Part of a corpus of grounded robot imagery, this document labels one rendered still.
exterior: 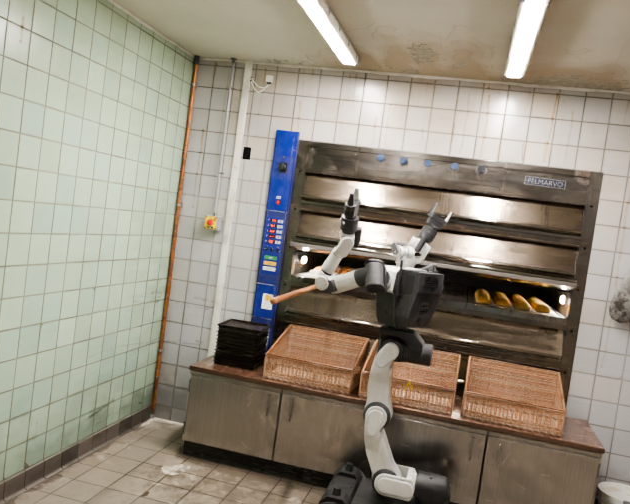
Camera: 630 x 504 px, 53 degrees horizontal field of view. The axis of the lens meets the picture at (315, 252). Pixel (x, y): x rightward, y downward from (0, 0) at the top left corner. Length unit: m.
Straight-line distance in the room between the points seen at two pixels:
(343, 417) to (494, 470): 0.89
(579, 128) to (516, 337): 1.35
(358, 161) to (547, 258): 1.36
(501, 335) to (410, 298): 1.19
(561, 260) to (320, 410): 1.75
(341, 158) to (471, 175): 0.86
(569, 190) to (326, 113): 1.63
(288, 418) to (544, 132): 2.36
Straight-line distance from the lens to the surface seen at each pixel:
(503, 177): 4.24
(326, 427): 3.91
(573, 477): 3.92
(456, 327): 4.24
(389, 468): 3.51
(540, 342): 4.28
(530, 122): 4.28
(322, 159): 4.36
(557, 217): 4.24
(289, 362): 3.92
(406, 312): 3.21
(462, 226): 4.21
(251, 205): 4.45
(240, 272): 4.48
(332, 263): 3.26
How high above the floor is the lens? 1.59
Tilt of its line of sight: 3 degrees down
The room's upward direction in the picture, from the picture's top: 8 degrees clockwise
